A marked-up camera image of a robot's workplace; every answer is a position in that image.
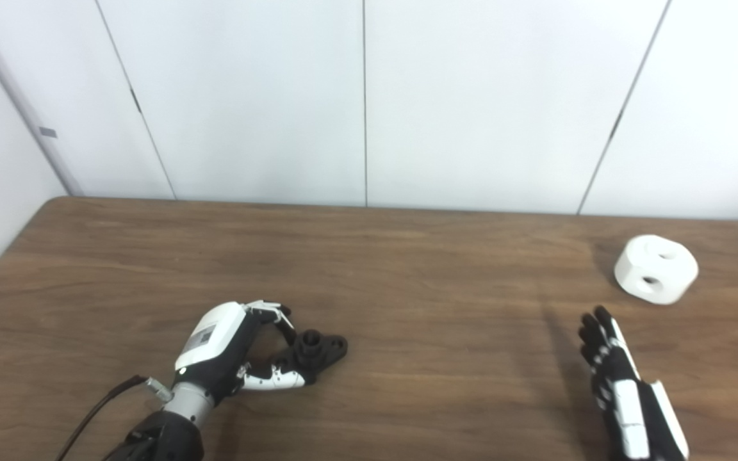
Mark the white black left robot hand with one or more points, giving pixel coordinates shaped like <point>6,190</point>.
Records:
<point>215,346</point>

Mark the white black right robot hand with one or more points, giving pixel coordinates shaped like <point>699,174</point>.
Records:
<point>625,397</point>

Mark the black holder with flange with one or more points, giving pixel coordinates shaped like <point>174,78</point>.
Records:
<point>321,352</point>

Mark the round white piece with holes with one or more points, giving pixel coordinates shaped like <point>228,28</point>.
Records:
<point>638,262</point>

